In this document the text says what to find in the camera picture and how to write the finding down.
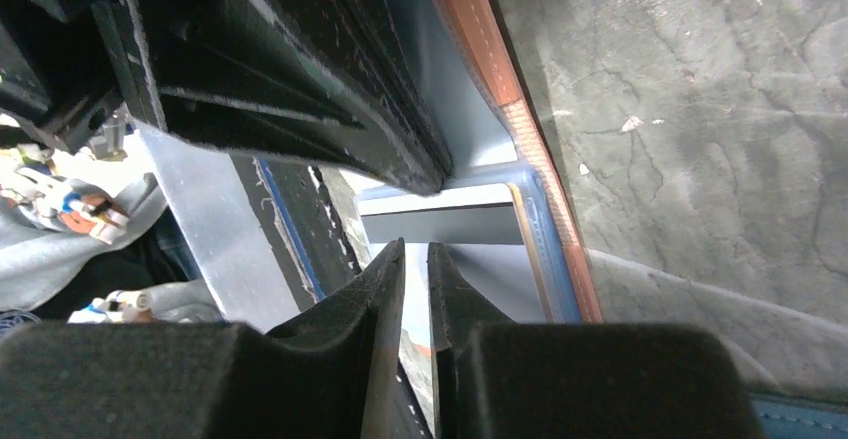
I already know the tan card holder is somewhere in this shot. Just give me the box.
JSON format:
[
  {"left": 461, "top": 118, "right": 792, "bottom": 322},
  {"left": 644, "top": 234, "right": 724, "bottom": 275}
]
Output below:
[{"left": 387, "top": 0, "right": 603, "bottom": 329}]

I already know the person in grey hoodie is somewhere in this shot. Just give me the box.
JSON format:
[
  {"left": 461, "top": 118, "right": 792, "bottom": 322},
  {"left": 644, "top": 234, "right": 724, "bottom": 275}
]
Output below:
[{"left": 0, "top": 111, "right": 227, "bottom": 341}]

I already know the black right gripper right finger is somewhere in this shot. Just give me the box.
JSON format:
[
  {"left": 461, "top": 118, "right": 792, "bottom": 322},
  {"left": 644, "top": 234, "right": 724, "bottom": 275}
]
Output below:
[{"left": 427, "top": 243, "right": 764, "bottom": 438}]

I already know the white magnetic stripe card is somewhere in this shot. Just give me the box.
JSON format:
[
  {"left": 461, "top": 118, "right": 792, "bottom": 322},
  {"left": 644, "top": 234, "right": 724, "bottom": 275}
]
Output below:
[{"left": 355, "top": 183, "right": 550, "bottom": 322}]

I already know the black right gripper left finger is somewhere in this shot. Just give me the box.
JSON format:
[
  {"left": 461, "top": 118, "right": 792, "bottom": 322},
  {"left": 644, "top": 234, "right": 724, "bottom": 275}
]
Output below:
[{"left": 1, "top": 240, "right": 405, "bottom": 438}]

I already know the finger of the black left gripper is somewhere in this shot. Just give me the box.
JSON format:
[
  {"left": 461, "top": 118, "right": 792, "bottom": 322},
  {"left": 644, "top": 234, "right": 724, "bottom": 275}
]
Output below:
[{"left": 109, "top": 0, "right": 452, "bottom": 195}]

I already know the blue card holder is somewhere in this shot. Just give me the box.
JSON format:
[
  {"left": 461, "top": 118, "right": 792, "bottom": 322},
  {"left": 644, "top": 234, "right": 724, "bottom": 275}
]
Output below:
[{"left": 751, "top": 394, "right": 847, "bottom": 439}]

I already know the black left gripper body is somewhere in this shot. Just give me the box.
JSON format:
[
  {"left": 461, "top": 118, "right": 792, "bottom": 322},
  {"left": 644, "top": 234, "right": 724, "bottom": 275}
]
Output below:
[{"left": 1, "top": 0, "right": 166, "bottom": 152}]

